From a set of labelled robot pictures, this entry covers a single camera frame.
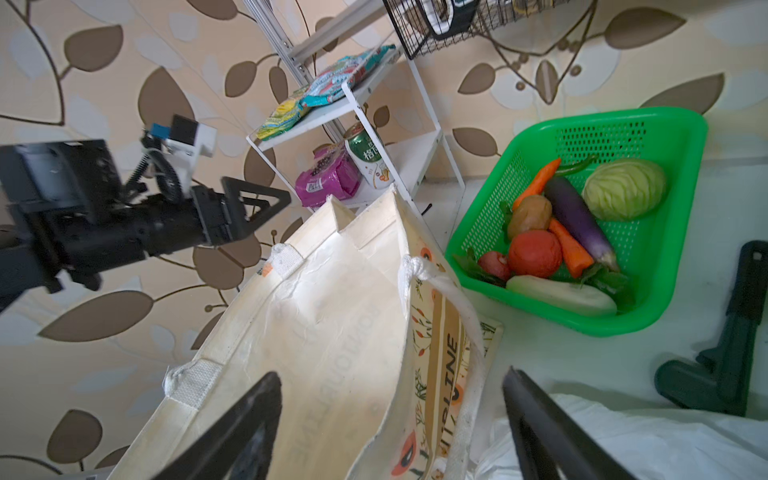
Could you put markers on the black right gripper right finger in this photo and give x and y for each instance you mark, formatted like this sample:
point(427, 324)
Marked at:
point(548, 443)

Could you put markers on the orange carrot lower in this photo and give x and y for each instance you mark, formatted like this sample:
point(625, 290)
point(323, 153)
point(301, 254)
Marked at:
point(576, 257)

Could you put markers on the teal fruit candy bag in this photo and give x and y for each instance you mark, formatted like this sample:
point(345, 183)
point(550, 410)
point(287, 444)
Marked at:
point(327, 88)

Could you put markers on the green cabbage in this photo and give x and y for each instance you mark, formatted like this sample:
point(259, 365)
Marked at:
point(625, 190)

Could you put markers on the purple snack bag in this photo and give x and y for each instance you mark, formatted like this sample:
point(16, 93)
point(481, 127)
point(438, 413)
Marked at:
point(333, 173)

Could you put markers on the orange carrot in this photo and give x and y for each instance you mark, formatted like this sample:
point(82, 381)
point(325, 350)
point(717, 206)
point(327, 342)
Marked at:
point(536, 187)
point(576, 257)

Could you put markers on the orange carrot upper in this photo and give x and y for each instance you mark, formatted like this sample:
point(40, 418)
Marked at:
point(536, 187)

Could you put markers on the purple eggplant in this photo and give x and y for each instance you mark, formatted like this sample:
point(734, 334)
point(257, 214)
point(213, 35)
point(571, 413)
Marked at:
point(571, 211)

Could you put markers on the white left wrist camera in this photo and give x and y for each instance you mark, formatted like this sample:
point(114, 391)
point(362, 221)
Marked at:
point(173, 152)

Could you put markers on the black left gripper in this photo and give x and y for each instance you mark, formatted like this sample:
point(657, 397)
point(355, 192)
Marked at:
point(157, 226)

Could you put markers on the white plastic bag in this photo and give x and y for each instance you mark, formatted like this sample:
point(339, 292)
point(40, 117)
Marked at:
point(650, 443)

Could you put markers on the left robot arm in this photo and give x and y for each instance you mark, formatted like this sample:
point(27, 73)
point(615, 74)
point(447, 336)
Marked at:
point(72, 213)

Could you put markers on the red tomato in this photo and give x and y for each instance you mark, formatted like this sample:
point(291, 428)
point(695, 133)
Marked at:
point(535, 253)

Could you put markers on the green white drink can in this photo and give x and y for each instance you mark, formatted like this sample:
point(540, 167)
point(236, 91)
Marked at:
point(366, 157)

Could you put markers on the yellow green apple tea bag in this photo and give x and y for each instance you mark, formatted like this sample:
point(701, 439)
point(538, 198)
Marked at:
point(287, 114)

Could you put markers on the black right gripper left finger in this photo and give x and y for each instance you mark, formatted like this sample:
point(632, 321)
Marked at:
point(240, 444)

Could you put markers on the white radish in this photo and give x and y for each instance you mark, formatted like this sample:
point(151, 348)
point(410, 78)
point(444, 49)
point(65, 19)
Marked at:
point(580, 299)

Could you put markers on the cream floral tote bag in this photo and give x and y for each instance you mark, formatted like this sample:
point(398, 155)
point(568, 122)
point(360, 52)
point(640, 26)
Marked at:
point(356, 340)

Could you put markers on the brown potato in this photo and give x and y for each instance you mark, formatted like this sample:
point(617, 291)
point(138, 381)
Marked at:
point(533, 213)

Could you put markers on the green vegetable basket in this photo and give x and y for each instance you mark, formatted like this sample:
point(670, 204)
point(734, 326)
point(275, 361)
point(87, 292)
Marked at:
point(648, 249)

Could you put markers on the black wire basket back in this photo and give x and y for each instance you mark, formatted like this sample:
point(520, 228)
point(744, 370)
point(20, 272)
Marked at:
point(425, 26)

